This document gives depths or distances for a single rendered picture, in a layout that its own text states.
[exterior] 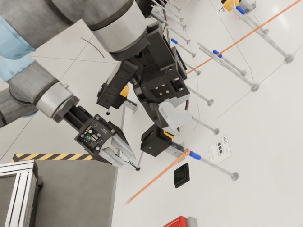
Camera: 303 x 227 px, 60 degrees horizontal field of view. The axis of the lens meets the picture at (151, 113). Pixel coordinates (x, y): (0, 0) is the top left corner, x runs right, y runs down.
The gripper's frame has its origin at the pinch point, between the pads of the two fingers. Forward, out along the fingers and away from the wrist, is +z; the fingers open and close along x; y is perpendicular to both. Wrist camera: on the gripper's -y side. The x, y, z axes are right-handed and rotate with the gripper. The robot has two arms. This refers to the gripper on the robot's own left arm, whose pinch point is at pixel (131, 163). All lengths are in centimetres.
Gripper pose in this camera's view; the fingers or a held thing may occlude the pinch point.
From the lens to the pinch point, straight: 63.5
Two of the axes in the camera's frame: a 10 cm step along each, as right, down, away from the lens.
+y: 2.0, -0.5, -9.8
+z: 7.4, 6.6, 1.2
